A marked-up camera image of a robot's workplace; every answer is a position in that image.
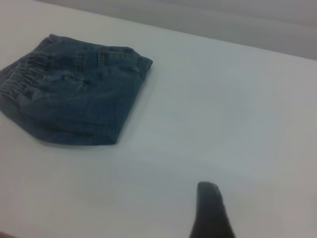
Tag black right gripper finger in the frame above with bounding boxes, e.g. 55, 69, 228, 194
189, 181, 236, 238

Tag blue denim shorts basketball print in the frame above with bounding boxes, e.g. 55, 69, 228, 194
0, 34, 154, 146

